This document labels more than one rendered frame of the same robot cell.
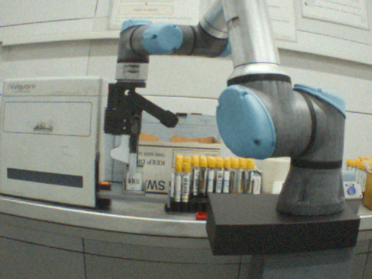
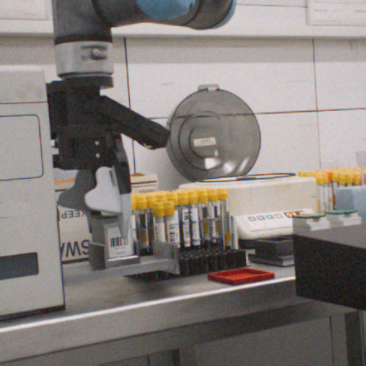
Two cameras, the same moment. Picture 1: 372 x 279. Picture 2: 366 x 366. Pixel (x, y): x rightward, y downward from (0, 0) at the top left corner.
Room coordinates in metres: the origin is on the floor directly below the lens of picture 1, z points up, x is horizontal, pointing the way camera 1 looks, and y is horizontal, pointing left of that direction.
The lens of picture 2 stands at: (0.72, 0.48, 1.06)
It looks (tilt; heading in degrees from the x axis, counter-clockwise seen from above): 3 degrees down; 333
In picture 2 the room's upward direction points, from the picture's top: 4 degrees counter-clockwise
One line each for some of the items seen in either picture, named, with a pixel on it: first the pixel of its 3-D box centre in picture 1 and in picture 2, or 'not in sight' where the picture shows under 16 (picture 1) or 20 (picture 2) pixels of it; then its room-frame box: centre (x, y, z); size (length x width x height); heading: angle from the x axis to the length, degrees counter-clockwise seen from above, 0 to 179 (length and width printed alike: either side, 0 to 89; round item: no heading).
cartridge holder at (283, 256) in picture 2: not in sight; (278, 250); (1.71, -0.19, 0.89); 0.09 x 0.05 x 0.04; 4
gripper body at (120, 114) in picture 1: (125, 109); (84, 125); (1.66, 0.14, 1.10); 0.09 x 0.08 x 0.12; 91
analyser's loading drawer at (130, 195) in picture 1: (124, 190); (98, 261); (1.66, 0.13, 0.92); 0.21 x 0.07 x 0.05; 91
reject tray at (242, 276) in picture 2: (211, 216); (240, 276); (1.63, -0.07, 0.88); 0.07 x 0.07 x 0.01; 1
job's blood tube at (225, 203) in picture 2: (235, 189); (226, 230); (1.75, -0.12, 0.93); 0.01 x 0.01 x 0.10; 2
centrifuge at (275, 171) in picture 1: (301, 176); (251, 207); (2.00, -0.33, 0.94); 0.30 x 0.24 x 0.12; 172
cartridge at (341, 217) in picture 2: not in sight; (342, 230); (1.71, -0.32, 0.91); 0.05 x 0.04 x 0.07; 1
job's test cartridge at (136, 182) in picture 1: (134, 180); (112, 240); (1.66, 0.11, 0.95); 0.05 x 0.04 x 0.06; 1
